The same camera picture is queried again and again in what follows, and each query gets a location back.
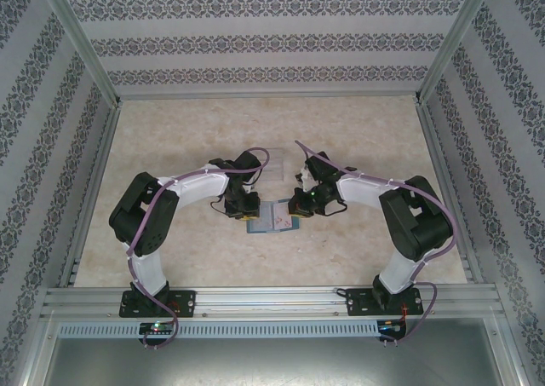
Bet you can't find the blue card holder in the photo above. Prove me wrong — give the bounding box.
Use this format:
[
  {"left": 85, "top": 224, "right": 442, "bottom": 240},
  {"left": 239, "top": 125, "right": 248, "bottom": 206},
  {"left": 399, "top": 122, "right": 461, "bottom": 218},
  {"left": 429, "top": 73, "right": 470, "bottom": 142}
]
[{"left": 246, "top": 201, "right": 300, "bottom": 234}]

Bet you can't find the controller board with green light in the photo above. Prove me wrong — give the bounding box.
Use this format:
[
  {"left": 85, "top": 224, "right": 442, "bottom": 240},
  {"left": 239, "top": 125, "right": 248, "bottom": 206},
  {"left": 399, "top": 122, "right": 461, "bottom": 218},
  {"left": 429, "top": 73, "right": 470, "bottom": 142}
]
[
  {"left": 376, "top": 317, "right": 408, "bottom": 340},
  {"left": 138, "top": 321, "right": 175, "bottom": 337}
]

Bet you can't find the grey metal sheet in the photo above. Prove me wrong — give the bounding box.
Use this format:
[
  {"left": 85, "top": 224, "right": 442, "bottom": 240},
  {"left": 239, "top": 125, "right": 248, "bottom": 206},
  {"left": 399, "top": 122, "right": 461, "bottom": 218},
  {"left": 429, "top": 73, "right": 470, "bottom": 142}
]
[{"left": 20, "top": 313, "right": 525, "bottom": 386}]

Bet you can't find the thin black cable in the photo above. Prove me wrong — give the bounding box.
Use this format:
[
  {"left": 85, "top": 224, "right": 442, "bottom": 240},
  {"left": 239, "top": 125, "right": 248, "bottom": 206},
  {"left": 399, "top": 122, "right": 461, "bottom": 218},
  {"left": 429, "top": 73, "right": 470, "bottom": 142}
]
[
  {"left": 210, "top": 193, "right": 229, "bottom": 216},
  {"left": 317, "top": 198, "right": 348, "bottom": 216}
]

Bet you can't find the long aluminium mounting rail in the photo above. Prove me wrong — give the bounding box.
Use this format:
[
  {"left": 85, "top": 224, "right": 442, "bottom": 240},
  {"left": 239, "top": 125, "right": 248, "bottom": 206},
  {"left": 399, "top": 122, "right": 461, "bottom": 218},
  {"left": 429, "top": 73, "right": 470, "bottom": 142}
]
[{"left": 42, "top": 286, "right": 502, "bottom": 319}]

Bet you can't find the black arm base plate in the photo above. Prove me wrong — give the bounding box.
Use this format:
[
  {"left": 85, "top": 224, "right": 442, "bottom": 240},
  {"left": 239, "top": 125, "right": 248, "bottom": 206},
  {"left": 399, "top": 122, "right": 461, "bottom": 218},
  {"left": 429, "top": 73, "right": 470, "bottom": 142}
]
[
  {"left": 345, "top": 287, "right": 422, "bottom": 318},
  {"left": 120, "top": 290, "right": 198, "bottom": 319}
]

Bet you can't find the grey slotted cable duct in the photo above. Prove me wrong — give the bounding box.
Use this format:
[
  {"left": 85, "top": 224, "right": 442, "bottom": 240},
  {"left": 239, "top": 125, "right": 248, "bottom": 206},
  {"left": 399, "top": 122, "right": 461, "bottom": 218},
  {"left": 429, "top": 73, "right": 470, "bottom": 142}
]
[{"left": 57, "top": 320, "right": 380, "bottom": 338}]

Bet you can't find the thin aluminium back rail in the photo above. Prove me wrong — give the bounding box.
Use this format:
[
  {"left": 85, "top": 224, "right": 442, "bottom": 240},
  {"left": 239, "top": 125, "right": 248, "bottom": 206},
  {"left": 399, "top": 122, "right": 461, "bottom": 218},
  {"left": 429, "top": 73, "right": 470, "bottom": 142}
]
[{"left": 117, "top": 89, "right": 421, "bottom": 102}]

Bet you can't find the purple cable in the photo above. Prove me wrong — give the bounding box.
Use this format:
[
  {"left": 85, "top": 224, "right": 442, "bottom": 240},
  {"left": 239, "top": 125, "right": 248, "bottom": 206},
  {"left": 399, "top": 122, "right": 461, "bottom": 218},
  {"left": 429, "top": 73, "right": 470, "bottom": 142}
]
[
  {"left": 126, "top": 146, "right": 276, "bottom": 352},
  {"left": 294, "top": 139, "right": 456, "bottom": 345}
]

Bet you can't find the aluminium side rail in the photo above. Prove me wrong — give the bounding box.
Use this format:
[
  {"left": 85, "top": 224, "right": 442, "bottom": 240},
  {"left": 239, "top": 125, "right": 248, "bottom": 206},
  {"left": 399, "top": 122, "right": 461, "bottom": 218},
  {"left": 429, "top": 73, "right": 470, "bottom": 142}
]
[
  {"left": 59, "top": 100, "right": 124, "bottom": 289},
  {"left": 415, "top": 100, "right": 485, "bottom": 285}
]

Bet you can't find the aluminium frame post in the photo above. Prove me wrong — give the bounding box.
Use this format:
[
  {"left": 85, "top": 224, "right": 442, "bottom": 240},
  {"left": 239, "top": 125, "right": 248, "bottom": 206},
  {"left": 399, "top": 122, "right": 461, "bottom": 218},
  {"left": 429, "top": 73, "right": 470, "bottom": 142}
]
[
  {"left": 415, "top": 0, "right": 499, "bottom": 106},
  {"left": 40, "top": 0, "right": 124, "bottom": 108}
]

